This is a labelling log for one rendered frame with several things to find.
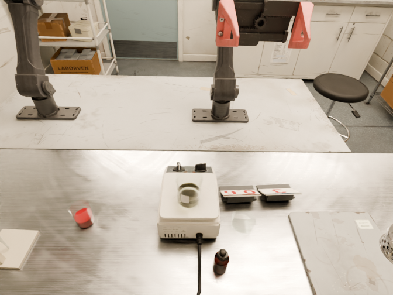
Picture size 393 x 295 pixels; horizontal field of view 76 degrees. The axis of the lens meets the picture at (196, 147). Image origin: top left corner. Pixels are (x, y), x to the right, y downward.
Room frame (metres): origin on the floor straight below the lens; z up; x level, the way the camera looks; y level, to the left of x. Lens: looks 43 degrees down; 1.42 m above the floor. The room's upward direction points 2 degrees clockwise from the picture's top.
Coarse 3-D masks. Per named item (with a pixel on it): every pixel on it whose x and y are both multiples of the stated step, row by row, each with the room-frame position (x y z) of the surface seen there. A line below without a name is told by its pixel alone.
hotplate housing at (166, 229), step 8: (216, 184) 0.37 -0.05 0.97; (160, 200) 0.32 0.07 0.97; (160, 224) 0.26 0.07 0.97; (168, 224) 0.27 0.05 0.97; (176, 224) 0.27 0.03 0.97; (184, 224) 0.27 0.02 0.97; (192, 224) 0.27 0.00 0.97; (200, 224) 0.27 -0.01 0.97; (208, 224) 0.27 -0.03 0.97; (216, 224) 0.27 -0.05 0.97; (160, 232) 0.26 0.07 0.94; (168, 232) 0.26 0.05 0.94; (176, 232) 0.26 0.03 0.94; (184, 232) 0.27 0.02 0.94; (192, 232) 0.27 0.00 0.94; (200, 232) 0.27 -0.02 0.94; (208, 232) 0.27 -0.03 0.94; (216, 232) 0.27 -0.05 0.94; (200, 240) 0.25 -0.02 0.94
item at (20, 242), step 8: (0, 232) 0.26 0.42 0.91; (8, 232) 0.26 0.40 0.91; (16, 232) 0.26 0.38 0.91; (24, 232) 0.26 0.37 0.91; (32, 232) 0.27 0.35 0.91; (8, 240) 0.25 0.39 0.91; (16, 240) 0.25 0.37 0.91; (24, 240) 0.25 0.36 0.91; (32, 240) 0.25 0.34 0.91; (0, 248) 0.23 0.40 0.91; (16, 248) 0.23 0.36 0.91; (24, 248) 0.23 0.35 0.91; (0, 256) 0.20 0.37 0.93; (8, 256) 0.21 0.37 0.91; (16, 256) 0.21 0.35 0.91; (24, 256) 0.21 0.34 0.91; (0, 264) 0.20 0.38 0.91; (8, 264) 0.20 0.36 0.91; (16, 264) 0.20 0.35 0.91
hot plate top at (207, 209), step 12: (168, 180) 0.36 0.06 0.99; (204, 180) 0.37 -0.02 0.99; (168, 192) 0.33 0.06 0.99; (204, 192) 0.33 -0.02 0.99; (216, 192) 0.33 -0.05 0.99; (168, 204) 0.30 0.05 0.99; (204, 204) 0.30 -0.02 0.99; (216, 204) 0.30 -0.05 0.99; (168, 216) 0.27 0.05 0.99; (180, 216) 0.27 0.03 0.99; (192, 216) 0.27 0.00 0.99; (204, 216) 0.27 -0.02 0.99; (216, 216) 0.28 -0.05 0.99
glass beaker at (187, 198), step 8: (184, 168) 0.34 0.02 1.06; (192, 168) 0.34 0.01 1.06; (176, 176) 0.31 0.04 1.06; (184, 176) 0.33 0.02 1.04; (192, 176) 0.33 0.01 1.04; (200, 176) 0.32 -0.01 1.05; (176, 184) 0.31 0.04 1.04; (200, 184) 0.30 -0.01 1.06; (184, 192) 0.29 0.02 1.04; (192, 192) 0.29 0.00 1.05; (200, 192) 0.30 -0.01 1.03; (184, 200) 0.29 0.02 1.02; (192, 200) 0.29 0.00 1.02; (200, 200) 0.30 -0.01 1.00; (184, 208) 0.29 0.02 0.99; (192, 208) 0.29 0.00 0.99
